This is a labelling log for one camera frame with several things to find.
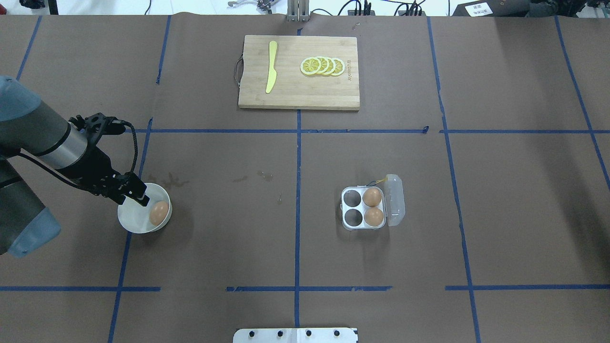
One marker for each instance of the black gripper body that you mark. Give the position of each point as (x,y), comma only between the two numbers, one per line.
(96,170)

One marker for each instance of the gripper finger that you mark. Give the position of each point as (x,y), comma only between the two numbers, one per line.
(135,189)

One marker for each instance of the brown egg from bowl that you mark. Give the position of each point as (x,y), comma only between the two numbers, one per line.
(159,213)

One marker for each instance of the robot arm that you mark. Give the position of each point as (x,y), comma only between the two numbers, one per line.
(67,149)

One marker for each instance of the clear plastic egg box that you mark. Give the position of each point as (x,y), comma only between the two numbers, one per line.
(393,205)

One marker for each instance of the brown egg in box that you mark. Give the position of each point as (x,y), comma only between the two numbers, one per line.
(372,197)
(374,217)

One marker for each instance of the white bowl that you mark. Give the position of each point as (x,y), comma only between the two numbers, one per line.
(136,219)

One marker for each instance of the yellow plastic knife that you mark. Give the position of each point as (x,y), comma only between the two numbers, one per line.
(272,73)

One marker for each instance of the wooden cutting board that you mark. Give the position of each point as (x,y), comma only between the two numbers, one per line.
(293,90)

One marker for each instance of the lemon slice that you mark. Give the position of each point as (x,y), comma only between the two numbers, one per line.
(339,67)
(310,66)
(322,64)
(330,66)

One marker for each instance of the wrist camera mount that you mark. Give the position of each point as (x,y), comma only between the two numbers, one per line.
(95,126)

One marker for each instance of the white camera pillar with base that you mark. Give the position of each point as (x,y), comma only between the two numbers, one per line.
(297,335)

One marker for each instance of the aluminium frame post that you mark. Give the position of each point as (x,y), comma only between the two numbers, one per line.
(298,11)

